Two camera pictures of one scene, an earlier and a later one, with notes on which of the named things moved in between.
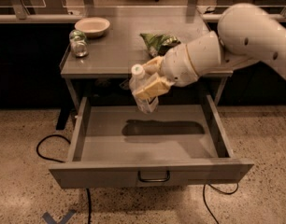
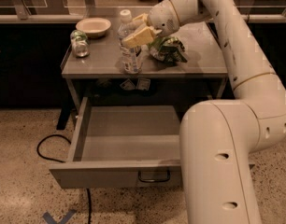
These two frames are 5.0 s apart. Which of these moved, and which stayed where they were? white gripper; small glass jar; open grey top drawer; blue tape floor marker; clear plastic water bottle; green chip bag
Moved: white gripper; clear plastic water bottle
Stayed: small glass jar; green chip bag; open grey top drawer; blue tape floor marker
